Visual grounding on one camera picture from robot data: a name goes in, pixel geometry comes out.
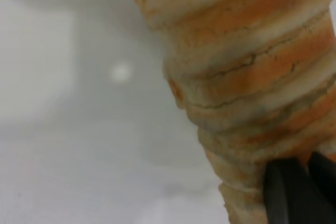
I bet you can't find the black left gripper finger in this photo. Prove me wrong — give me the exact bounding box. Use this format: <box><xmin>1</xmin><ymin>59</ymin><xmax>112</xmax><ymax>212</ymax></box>
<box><xmin>263</xmin><ymin>151</ymin><xmax>336</xmax><ymax>224</ymax></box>

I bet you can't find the ridged orange bread loaf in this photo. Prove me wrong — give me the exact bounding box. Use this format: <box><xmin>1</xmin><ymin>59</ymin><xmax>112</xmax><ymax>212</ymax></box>
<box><xmin>125</xmin><ymin>0</ymin><xmax>336</xmax><ymax>224</ymax></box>

